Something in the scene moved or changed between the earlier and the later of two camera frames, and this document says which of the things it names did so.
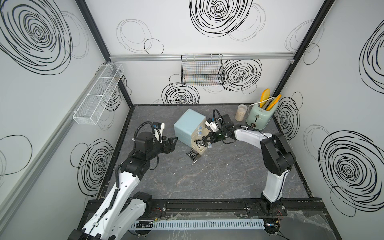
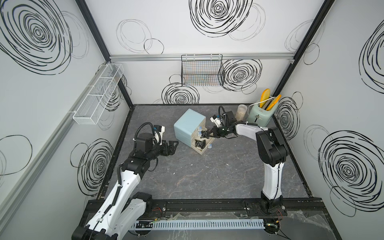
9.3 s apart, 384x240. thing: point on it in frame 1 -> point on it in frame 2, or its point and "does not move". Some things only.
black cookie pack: [199, 142] does not move
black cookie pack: [192, 153] -> [204, 134]
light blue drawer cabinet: [190, 127] does not move
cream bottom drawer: [198, 136] does not move
